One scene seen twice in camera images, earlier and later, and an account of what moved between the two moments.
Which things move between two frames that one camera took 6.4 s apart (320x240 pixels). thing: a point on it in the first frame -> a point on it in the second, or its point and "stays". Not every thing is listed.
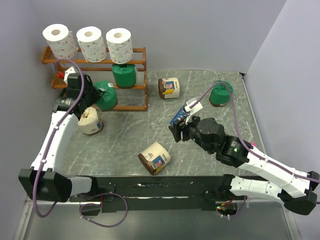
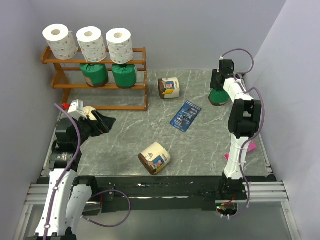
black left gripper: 95,95 -> 105,123
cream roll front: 155,158 stays
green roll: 220,94 stays
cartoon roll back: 169,88 stays
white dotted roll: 91,44 stays
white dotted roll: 120,45 stays
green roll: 125,75 stays
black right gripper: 175,130 -> 213,84
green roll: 109,98 -> 96,75
